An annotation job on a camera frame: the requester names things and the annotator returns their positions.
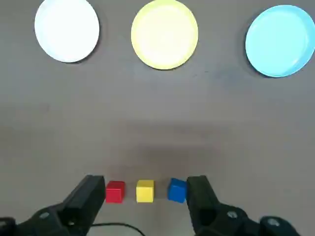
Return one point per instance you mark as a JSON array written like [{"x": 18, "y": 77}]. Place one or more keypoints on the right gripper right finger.
[{"x": 204, "y": 204}]

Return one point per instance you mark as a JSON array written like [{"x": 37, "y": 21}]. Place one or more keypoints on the blue plate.
[{"x": 280, "y": 41}]

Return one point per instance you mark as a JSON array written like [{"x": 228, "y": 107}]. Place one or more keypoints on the red cube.
[{"x": 114, "y": 193}]

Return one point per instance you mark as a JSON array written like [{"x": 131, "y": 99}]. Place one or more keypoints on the yellow cube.
[{"x": 145, "y": 191}]

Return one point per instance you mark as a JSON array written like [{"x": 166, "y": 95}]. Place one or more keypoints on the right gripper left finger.
[{"x": 73, "y": 209}]

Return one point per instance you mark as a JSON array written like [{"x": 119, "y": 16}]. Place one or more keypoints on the yellow plate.
[{"x": 164, "y": 34}]

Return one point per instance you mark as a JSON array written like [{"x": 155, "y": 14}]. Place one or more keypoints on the blue cube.
[{"x": 176, "y": 191}]

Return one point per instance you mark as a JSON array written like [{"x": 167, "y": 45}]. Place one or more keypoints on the white plate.
[{"x": 66, "y": 30}]

